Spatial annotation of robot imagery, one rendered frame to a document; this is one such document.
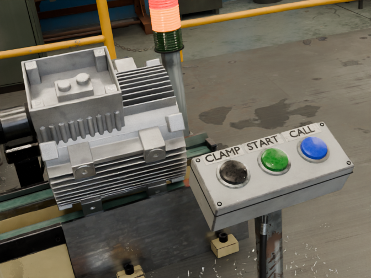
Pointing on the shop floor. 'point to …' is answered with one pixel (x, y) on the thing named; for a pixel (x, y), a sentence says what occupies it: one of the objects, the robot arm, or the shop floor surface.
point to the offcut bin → (198, 6)
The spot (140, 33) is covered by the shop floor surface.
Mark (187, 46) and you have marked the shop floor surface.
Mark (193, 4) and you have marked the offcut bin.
